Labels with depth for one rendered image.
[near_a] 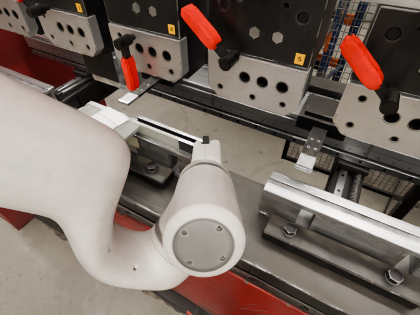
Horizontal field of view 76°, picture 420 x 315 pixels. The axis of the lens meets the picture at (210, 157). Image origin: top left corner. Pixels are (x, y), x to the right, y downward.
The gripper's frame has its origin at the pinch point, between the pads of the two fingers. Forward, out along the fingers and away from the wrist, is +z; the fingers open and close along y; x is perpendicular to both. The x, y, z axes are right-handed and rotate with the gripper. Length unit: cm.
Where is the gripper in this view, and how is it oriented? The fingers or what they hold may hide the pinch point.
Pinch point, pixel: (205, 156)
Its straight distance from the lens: 56.8
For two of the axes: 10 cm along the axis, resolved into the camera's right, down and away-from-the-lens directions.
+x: -10.0, -0.1, -0.1
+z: -0.1, -2.8, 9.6
